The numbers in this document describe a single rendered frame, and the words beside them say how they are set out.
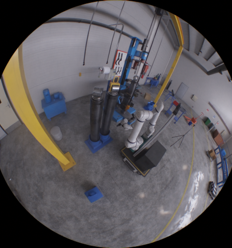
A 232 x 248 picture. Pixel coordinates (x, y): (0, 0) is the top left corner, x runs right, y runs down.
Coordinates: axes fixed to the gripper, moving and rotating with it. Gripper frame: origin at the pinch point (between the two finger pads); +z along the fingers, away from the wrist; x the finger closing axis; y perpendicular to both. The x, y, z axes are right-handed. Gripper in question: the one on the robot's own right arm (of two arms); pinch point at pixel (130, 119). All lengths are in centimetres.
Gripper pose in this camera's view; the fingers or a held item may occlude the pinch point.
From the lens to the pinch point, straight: 208.9
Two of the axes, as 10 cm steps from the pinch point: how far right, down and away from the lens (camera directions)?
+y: 5.6, 8.3, -0.2
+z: -5.6, 4.0, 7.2
